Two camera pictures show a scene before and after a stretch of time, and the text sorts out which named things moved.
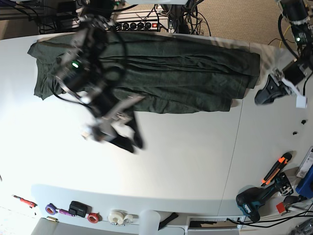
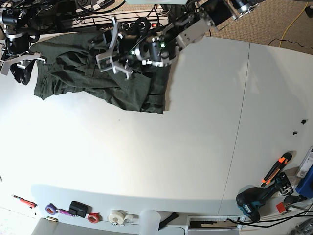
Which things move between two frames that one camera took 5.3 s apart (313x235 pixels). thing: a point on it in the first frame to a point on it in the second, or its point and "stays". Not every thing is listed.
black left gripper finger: (123, 143) to (22, 70)
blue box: (305, 187) stays
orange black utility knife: (284, 158) stays
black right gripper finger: (271, 89) to (126, 69)
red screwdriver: (30, 204) stays
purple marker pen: (62, 211) stays
